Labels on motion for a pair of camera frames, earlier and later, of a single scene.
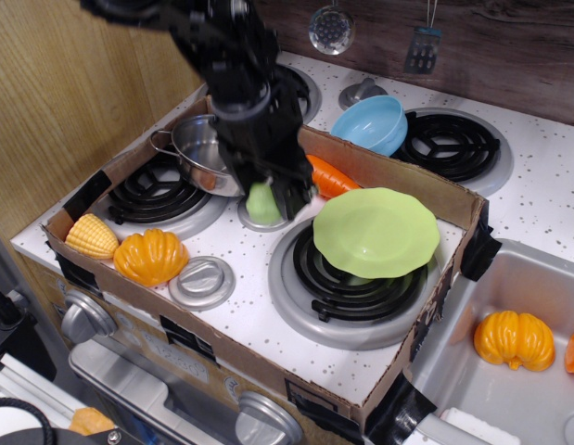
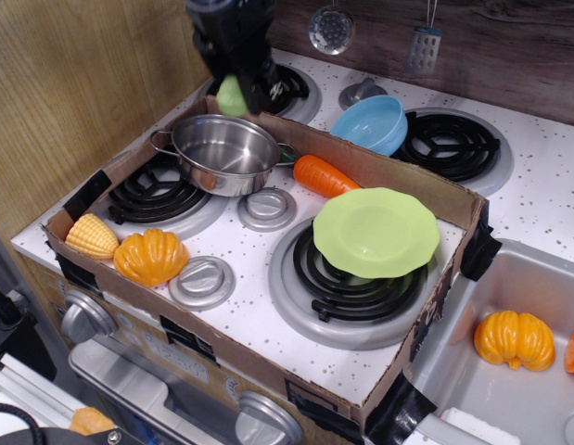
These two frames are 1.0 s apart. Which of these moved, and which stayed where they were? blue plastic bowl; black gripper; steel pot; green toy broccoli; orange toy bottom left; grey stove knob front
Moved: green toy broccoli; black gripper
Stayed: grey stove knob front; steel pot; orange toy bottom left; blue plastic bowl
